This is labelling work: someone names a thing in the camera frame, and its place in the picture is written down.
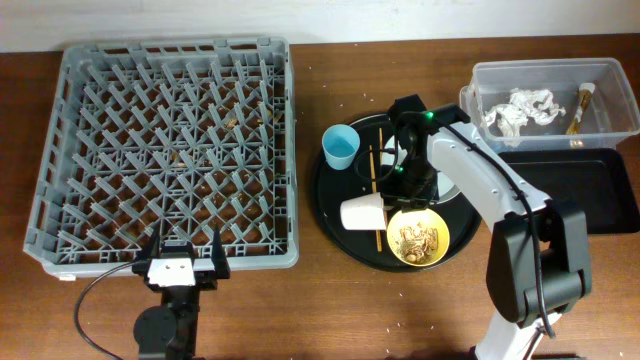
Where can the grey dishwasher rack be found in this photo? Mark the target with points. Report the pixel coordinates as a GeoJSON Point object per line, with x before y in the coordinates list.
{"type": "Point", "coordinates": [194, 139]}

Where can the white paper cup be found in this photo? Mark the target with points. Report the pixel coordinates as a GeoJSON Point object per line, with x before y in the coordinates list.
{"type": "Point", "coordinates": [367, 212]}

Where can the light blue plastic cup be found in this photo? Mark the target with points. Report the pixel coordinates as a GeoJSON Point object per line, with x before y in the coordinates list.
{"type": "Point", "coordinates": [340, 144]}

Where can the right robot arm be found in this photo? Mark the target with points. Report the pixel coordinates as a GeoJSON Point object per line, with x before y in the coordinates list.
{"type": "Point", "coordinates": [539, 264]}

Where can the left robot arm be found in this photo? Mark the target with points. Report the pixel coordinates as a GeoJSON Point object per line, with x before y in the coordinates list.
{"type": "Point", "coordinates": [169, 330]}

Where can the yellow bowl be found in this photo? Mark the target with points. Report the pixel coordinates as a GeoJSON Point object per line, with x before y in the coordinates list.
{"type": "Point", "coordinates": [410, 218]}

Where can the crumpled white napkin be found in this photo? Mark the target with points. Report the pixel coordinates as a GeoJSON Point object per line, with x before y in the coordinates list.
{"type": "Point", "coordinates": [526, 112]}

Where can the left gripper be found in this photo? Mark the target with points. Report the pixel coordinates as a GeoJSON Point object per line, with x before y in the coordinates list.
{"type": "Point", "coordinates": [207, 280]}

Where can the wooden chopstick left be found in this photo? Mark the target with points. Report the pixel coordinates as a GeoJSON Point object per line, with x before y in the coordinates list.
{"type": "Point", "coordinates": [374, 190]}

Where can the white round plate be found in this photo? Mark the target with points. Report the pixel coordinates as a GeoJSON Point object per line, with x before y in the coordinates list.
{"type": "Point", "coordinates": [446, 190]}

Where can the clear plastic waste bin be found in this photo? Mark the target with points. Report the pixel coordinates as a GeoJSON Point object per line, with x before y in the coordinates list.
{"type": "Point", "coordinates": [612, 116]}

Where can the food scraps pile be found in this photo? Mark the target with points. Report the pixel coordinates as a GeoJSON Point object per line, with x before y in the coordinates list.
{"type": "Point", "coordinates": [418, 244]}

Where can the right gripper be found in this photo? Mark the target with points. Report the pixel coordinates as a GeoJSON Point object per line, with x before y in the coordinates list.
{"type": "Point", "coordinates": [391, 193]}

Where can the black rectangular tray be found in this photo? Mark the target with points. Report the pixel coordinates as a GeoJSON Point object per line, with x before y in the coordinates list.
{"type": "Point", "coordinates": [595, 179]}

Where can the gold foil wrapper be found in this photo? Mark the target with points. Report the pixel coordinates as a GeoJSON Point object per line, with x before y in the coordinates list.
{"type": "Point", "coordinates": [585, 94]}

